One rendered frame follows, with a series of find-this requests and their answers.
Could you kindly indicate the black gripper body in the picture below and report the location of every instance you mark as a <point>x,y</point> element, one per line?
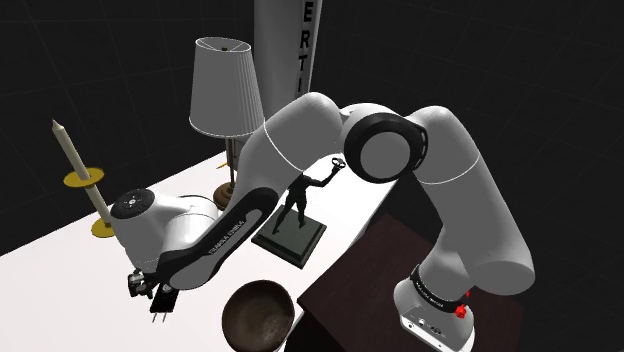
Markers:
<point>163,300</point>

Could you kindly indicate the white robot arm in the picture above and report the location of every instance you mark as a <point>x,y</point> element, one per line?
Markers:
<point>453,195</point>

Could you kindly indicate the dark brown bowl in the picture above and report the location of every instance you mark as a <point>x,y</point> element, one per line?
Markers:
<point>258,317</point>

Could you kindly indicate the dark figure statue on base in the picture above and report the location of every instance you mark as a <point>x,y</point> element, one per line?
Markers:
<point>292,239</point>

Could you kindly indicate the small yellow stick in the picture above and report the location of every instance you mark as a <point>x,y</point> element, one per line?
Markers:
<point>222,166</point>

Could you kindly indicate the white candle in gold holder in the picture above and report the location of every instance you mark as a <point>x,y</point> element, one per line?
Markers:
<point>73,156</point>

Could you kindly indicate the table lamp with grey shade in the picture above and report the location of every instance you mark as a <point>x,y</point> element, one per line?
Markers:
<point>224,92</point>

